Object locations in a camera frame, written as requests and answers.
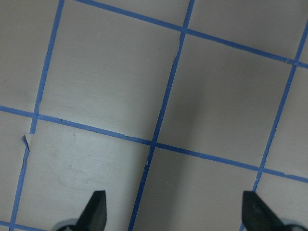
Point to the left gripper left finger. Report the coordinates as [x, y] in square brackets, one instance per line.
[92, 218]

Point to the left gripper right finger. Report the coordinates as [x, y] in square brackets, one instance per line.
[257, 216]

